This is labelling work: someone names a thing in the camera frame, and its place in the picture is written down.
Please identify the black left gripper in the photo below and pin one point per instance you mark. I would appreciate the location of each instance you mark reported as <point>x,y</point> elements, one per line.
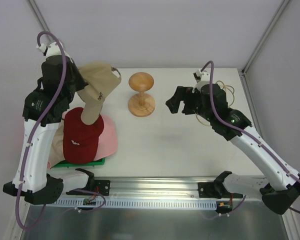
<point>78,80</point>

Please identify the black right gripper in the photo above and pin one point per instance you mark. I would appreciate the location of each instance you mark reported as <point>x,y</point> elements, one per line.
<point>187,100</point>

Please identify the beige sport cap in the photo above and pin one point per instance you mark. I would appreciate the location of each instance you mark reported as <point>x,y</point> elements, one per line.
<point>101,79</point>

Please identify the dark red cap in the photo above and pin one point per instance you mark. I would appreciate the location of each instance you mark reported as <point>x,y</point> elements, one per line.
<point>80,141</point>

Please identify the pink cap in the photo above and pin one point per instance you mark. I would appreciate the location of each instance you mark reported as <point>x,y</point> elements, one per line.
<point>108,140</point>

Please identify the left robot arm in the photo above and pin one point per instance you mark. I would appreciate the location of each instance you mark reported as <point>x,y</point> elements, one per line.
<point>42,112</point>

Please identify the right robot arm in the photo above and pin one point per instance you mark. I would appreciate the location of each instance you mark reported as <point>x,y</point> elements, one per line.
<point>279,187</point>

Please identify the wooden hat stand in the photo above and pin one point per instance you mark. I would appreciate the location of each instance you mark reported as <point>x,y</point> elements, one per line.
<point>141,104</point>

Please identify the beige bucket hat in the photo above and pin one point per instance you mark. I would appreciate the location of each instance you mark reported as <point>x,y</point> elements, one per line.
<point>56,154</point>

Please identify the pink black-trimmed hat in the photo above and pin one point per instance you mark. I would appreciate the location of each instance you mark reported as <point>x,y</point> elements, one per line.
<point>49,165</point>

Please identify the green plastic tray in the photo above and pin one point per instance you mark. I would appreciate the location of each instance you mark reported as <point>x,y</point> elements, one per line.
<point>65,164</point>

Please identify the gold wire sphere stand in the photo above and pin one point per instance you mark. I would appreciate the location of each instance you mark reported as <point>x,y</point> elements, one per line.
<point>228,89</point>

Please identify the left aluminium frame post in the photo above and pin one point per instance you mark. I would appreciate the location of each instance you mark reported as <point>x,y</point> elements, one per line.
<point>46,42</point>

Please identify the aluminium frame post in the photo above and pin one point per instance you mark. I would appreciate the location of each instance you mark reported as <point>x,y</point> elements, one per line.
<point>266,34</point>
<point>46,42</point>

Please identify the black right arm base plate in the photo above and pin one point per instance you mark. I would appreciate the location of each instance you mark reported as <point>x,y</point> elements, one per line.
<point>215,190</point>

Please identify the aluminium rail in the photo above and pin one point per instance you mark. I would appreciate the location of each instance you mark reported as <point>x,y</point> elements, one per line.
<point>161,188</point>

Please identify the white slotted cable duct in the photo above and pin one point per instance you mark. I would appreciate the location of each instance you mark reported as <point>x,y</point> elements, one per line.
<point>125,203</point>

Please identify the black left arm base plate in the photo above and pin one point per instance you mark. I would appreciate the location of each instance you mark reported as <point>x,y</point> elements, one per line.
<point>101,186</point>

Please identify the right aluminium frame post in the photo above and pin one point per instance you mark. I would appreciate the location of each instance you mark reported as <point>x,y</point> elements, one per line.
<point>266,34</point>

